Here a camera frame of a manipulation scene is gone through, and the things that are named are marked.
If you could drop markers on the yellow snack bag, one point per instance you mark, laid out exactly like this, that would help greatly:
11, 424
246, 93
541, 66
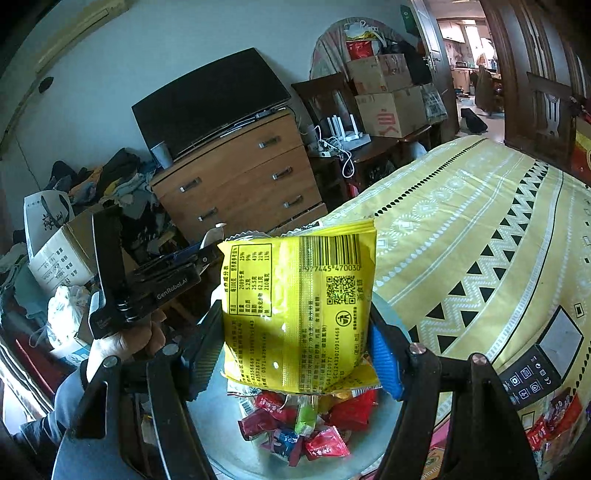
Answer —
295, 314

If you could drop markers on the heap of snacks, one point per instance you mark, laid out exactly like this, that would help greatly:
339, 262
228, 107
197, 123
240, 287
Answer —
323, 443

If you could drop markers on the wooden dresser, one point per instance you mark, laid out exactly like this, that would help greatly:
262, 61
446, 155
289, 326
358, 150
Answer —
240, 184

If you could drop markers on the small cardboard box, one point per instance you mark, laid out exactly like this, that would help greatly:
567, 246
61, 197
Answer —
378, 74

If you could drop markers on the white power strip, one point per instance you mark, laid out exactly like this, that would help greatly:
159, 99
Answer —
319, 150

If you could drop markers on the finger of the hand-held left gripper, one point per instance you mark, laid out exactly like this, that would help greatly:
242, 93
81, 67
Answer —
175, 263

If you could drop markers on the wooden chair with white inlay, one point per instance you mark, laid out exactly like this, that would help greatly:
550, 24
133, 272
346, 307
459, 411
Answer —
551, 120

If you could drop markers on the person's left hand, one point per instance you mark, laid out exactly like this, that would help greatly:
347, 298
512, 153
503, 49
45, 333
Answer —
129, 344

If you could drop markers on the black flat television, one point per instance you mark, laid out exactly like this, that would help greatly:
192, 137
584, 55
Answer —
207, 101

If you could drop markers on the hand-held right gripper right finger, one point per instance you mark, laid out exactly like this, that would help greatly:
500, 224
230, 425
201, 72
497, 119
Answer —
385, 360

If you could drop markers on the person's left forearm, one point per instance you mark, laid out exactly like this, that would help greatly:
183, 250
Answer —
60, 406

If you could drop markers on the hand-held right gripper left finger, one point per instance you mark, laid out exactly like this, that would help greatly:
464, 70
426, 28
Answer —
203, 360

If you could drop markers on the checkered bag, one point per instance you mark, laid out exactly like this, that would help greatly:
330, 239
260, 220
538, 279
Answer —
434, 104

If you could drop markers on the grey cup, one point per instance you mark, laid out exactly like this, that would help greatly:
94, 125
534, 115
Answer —
161, 154

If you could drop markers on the white router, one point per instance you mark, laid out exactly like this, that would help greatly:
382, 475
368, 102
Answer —
346, 134

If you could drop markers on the round cloth-covered board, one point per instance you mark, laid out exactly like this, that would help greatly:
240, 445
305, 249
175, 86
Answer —
328, 50

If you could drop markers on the heap of dark clothes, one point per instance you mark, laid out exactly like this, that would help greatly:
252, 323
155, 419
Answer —
115, 180

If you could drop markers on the room door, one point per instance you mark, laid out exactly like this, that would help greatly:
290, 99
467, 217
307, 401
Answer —
436, 55

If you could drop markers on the white plastic bag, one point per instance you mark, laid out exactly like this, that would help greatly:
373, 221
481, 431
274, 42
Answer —
67, 314

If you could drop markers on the black printed box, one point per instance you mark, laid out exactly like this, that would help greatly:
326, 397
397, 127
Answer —
531, 378

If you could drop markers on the round metal basin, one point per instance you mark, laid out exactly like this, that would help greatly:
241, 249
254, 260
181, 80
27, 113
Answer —
221, 438

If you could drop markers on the white paper bag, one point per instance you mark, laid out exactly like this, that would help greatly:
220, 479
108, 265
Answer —
46, 221

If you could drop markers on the dark wooden chair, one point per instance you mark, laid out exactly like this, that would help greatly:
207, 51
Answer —
323, 101

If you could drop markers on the dark wooden desk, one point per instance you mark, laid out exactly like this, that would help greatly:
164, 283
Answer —
383, 147

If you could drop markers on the red white bag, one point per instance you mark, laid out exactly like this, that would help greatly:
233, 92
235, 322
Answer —
362, 44

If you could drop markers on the white printed cardboard box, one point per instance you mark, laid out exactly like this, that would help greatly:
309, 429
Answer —
60, 263

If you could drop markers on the black hanging bag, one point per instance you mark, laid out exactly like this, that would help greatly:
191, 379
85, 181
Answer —
415, 64

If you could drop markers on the pile of snack packets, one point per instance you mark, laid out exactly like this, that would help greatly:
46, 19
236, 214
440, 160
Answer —
558, 424

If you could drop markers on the black floor bag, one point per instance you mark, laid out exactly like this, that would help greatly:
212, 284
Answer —
473, 121

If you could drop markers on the wooden wardrobe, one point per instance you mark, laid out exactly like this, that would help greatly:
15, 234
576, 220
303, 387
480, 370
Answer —
531, 41

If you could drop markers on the red gift box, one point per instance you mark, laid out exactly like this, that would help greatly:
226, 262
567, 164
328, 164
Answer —
582, 152

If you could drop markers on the large red-printed cardboard box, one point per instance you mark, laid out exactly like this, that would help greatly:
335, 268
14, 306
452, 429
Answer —
390, 113

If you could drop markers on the white air conditioner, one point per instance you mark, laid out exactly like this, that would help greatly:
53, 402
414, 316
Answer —
78, 27

